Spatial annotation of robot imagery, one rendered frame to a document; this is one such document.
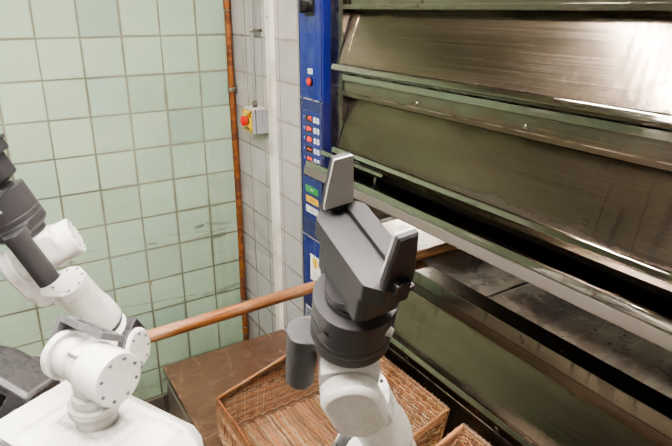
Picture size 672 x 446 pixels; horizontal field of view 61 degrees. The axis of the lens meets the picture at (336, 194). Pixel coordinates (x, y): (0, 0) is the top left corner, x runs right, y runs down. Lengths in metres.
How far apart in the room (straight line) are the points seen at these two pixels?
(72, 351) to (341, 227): 0.39
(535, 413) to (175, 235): 1.77
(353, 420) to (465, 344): 0.95
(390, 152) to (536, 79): 0.54
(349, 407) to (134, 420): 0.30
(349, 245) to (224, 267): 2.34
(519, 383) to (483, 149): 0.57
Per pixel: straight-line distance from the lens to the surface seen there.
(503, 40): 1.33
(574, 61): 1.21
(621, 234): 1.18
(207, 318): 1.40
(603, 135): 1.18
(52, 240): 1.02
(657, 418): 1.29
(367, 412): 0.67
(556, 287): 1.12
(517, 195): 1.31
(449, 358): 1.64
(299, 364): 0.65
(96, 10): 2.46
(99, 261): 2.65
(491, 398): 1.56
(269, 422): 2.04
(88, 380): 0.74
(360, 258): 0.51
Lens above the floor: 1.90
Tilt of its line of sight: 18 degrees down
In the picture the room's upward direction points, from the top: straight up
